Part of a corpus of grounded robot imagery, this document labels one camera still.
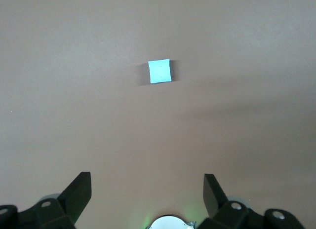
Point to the light blue foam block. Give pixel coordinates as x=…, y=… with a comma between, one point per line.
x=160, y=71

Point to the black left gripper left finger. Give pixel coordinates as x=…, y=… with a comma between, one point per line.
x=74, y=199

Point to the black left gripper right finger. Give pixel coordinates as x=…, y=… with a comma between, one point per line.
x=212, y=197

